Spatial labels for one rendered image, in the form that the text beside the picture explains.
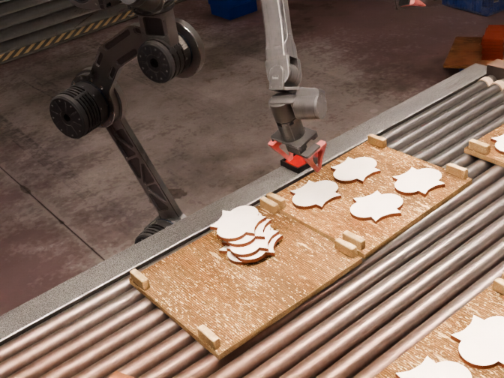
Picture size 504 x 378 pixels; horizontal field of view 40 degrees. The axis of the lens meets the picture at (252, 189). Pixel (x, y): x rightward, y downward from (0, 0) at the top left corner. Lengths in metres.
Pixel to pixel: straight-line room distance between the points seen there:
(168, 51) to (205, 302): 0.96
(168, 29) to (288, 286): 1.01
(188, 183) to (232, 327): 2.40
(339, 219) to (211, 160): 2.32
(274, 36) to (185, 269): 0.57
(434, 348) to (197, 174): 2.65
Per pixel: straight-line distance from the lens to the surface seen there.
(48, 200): 3.98
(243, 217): 1.67
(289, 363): 1.41
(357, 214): 1.71
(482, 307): 1.48
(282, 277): 1.56
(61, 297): 1.70
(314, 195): 1.80
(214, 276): 1.59
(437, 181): 1.84
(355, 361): 1.39
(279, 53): 1.60
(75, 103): 2.60
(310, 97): 1.57
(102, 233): 3.57
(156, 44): 2.24
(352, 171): 1.89
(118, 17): 6.66
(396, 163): 1.94
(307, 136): 1.64
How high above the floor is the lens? 1.92
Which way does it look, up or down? 32 degrees down
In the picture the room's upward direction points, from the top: 9 degrees counter-clockwise
